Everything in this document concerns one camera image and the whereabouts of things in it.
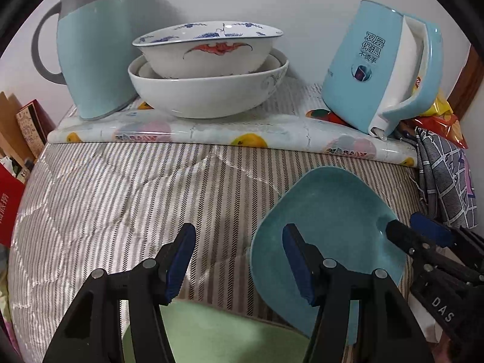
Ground brown wooden frame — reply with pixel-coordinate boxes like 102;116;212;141
448;45;484;122

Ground light green plate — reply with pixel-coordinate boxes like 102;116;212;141
121;299;322;363

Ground light teal thermos jug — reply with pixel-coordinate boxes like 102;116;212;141
31;0;139;121

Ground red bat patterned bowl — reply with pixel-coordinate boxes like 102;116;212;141
132;21;283;80

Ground light blue electric kettle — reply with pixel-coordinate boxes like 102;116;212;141
321;0;444;139

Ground striped quilt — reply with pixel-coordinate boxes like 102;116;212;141
8;142;430;352

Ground teal plate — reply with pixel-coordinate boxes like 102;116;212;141
250;166;409;345

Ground grey grid patterned cloth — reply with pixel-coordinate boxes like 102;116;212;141
393;125;479;229

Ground rolled fruit print tablecloth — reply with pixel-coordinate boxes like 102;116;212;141
47;83;418;167

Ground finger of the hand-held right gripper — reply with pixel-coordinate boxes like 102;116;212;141
385;219;484;286
409;212;484;269

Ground red orange snack packet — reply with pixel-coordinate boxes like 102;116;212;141
403;113;469;150

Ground yellow snack packet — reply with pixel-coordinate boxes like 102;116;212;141
412;89;454;118

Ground small white nested bowl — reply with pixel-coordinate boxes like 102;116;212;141
137;50;290;80

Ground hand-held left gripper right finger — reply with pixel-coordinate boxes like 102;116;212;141
282;223;433;363

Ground brown cardboard box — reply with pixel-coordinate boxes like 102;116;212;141
0;91;35;161

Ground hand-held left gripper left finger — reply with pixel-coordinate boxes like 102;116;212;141
42;222;197;363

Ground large white swirl bowl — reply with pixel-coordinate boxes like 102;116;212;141
128;55;290;119

